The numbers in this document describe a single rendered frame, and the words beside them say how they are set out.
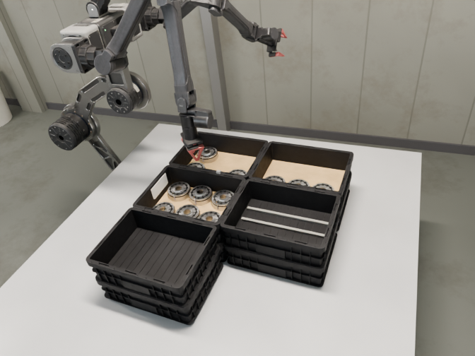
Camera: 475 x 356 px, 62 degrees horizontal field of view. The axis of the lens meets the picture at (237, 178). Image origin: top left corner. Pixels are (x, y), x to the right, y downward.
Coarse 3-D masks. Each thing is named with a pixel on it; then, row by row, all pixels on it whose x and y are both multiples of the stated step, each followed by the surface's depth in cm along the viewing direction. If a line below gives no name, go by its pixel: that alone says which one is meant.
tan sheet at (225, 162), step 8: (192, 160) 203; (216, 160) 201; (224, 160) 200; (232, 160) 199; (240, 160) 198; (248, 160) 198; (208, 168) 196; (216, 168) 195; (224, 168) 195; (232, 168) 194; (240, 168) 193; (248, 168) 193
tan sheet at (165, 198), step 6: (162, 198) 181; (168, 198) 181; (174, 204) 177; (180, 204) 177; (186, 204) 176; (192, 204) 176; (210, 204) 175; (204, 210) 172; (210, 210) 172; (216, 210) 171; (222, 210) 171
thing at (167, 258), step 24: (144, 216) 162; (120, 240) 159; (144, 240) 162; (168, 240) 160; (192, 240) 159; (216, 240) 152; (120, 264) 153; (144, 264) 152; (168, 264) 151; (144, 288) 139; (192, 288) 139
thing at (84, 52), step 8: (80, 40) 155; (88, 40) 159; (72, 48) 153; (80, 48) 155; (88, 48) 155; (96, 48) 155; (80, 56) 155; (88, 56) 155; (80, 64) 157; (88, 64) 157
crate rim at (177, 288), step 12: (168, 216) 157; (216, 228) 149; (204, 252) 142; (96, 264) 141; (108, 264) 140; (192, 264) 136; (132, 276) 136; (144, 276) 134; (168, 288) 131; (180, 288) 130
